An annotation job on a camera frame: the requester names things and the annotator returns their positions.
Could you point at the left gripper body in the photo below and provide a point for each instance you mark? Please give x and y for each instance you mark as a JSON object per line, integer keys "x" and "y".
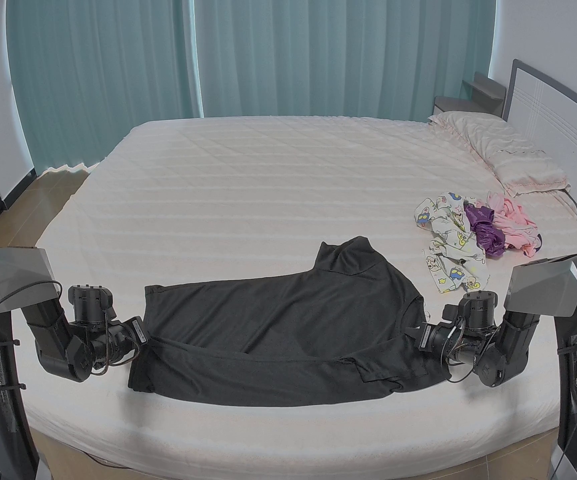
{"x": 126, "y": 343}

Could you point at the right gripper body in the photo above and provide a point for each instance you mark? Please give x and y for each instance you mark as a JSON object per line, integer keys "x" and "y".
{"x": 441, "y": 340}

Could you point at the black T-shirt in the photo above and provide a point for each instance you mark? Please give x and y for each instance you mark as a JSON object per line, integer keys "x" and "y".
{"x": 278, "y": 328}

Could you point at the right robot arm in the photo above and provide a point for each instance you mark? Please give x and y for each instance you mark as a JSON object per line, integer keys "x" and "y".
{"x": 548, "y": 288}

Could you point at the bed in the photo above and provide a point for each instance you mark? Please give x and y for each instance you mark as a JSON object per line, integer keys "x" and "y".
{"x": 268, "y": 183}

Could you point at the white printed garment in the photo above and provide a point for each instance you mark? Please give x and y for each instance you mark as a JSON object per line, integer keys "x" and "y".
{"x": 448, "y": 238}

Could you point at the purple garment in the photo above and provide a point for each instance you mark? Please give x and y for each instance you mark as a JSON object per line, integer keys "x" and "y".
{"x": 486, "y": 228}

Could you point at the pink garment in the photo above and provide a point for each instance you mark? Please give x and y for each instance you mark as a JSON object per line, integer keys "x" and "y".
{"x": 516, "y": 223}

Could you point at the cream pillow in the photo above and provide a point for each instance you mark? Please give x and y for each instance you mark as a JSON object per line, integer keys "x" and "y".
{"x": 508, "y": 153}

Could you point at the grey bedside table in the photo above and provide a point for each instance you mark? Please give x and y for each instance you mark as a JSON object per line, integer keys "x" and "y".
{"x": 486, "y": 88}

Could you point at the blue-green curtain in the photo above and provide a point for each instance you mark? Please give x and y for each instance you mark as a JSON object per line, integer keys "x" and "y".
{"x": 343, "y": 43}
{"x": 103, "y": 68}

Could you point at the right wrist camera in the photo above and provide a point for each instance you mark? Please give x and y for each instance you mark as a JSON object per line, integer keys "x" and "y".
{"x": 452, "y": 314}

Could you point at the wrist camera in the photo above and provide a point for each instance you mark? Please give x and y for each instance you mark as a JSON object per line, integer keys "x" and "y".
{"x": 452, "y": 314}
{"x": 109, "y": 305}

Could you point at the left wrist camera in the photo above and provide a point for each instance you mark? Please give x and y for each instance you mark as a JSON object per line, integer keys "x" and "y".
{"x": 109, "y": 305}

